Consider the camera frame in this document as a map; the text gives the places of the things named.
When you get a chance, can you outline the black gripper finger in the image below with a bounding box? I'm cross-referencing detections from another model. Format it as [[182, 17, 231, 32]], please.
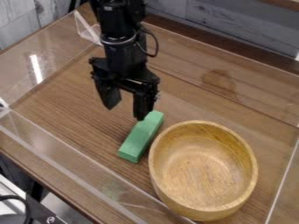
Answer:
[[94, 76, 122, 110], [134, 88, 158, 121]]

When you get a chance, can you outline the black metal mount plate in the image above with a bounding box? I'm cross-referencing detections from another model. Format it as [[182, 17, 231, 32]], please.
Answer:
[[26, 195, 67, 224]]

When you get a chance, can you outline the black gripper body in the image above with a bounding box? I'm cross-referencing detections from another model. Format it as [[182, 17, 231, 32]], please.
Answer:
[[88, 33, 160, 93]]

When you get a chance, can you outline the clear acrylic tray wall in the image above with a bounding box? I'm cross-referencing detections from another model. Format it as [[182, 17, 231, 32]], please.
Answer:
[[0, 101, 195, 224]]

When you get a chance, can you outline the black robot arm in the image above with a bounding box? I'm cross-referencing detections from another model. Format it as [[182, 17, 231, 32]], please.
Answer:
[[88, 0, 160, 121]]

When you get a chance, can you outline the brown wooden bowl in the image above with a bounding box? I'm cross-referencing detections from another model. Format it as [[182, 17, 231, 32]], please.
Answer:
[[148, 120, 258, 221]]

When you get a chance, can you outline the clear acrylic corner bracket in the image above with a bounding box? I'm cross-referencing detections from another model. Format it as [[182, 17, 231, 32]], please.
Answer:
[[74, 10, 102, 46]]

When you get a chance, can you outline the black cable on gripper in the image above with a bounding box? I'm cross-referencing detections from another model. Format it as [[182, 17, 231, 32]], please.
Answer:
[[135, 25, 160, 59]]

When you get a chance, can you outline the green rectangular block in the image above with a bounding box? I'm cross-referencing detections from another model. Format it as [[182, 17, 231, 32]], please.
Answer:
[[118, 110, 164, 164]]

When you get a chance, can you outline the black cable lower left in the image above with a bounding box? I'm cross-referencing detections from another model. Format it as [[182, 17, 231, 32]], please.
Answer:
[[0, 194, 34, 224]]

